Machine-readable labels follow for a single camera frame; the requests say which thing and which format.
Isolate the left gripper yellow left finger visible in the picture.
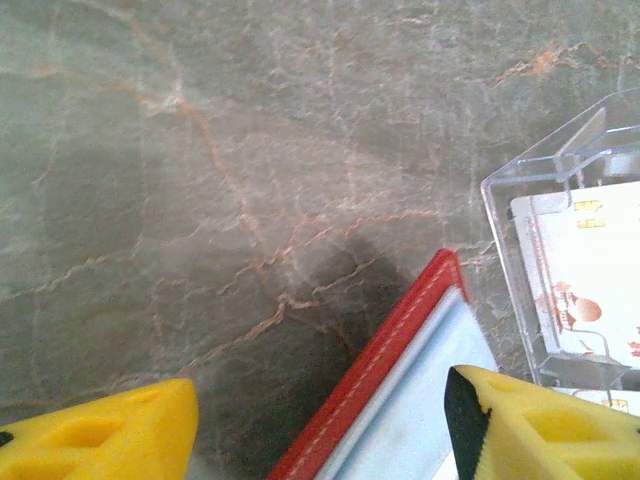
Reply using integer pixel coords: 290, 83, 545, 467
0, 377, 200, 480

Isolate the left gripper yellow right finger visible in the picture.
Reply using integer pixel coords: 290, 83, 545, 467
444, 364, 640, 480

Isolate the red leather card holder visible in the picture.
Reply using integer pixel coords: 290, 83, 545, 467
267, 248, 501, 480

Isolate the white credit card red print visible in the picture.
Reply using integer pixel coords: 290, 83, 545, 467
527, 180, 640, 366

